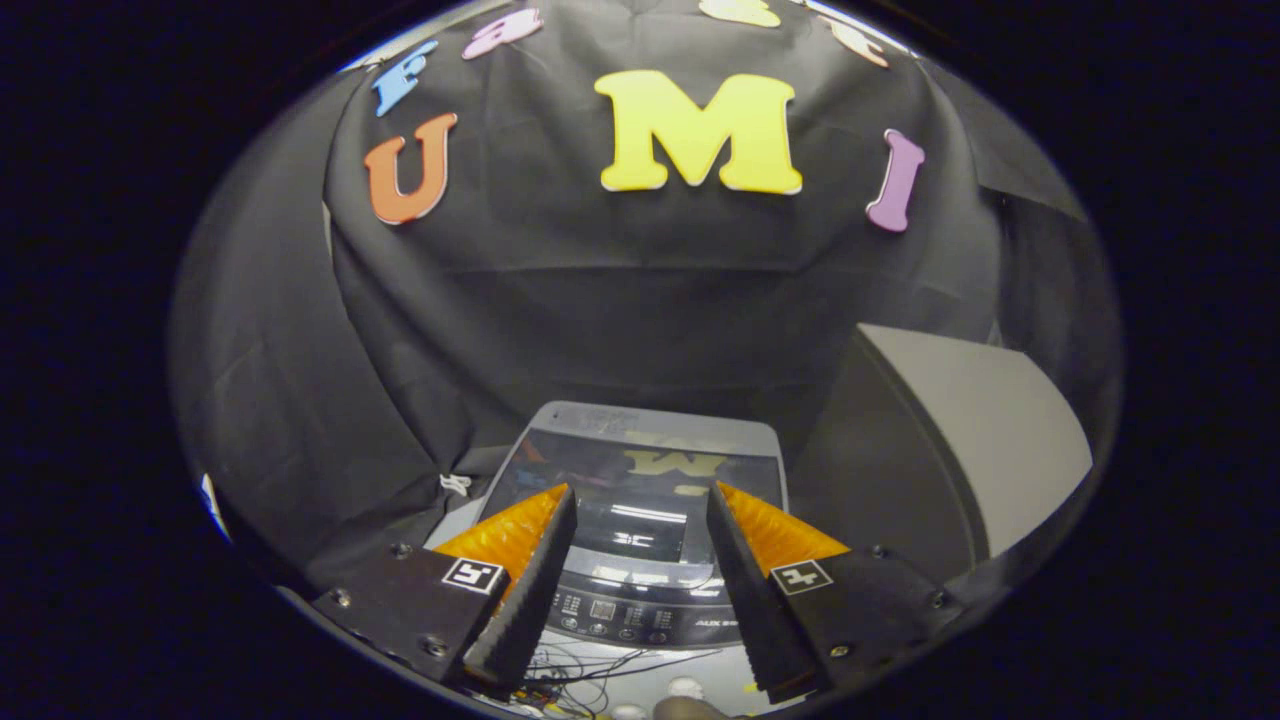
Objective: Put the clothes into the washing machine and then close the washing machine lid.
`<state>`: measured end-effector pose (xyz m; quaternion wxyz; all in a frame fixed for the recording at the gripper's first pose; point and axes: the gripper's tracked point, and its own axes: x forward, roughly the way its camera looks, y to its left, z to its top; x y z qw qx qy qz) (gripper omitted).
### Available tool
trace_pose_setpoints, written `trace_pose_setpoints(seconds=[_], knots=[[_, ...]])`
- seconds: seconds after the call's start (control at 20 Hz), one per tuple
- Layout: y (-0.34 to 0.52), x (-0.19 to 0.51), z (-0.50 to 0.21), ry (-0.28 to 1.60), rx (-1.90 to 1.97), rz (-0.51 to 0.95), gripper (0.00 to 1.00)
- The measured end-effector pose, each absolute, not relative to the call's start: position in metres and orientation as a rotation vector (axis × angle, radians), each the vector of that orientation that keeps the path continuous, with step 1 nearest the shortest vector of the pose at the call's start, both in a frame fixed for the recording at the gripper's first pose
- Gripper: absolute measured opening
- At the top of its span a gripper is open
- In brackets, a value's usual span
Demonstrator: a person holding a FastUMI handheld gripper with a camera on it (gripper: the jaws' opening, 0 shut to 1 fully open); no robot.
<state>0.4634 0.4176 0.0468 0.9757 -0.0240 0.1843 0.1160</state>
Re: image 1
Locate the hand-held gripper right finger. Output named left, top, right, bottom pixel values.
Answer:
left=706, top=480, right=966, bottom=706

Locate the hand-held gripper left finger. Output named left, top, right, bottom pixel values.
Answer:
left=310, top=483, right=579, bottom=691

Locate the grey washing machine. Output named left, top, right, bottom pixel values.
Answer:
left=425, top=400, right=791, bottom=651

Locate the beige cabinet with dark top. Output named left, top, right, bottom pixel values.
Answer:
left=790, top=323, right=1094, bottom=591

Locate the black backdrop cloth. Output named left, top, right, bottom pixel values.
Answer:
left=168, top=0, right=1126, bottom=591

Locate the thin black cable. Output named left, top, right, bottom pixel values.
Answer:
left=500, top=645, right=721, bottom=716

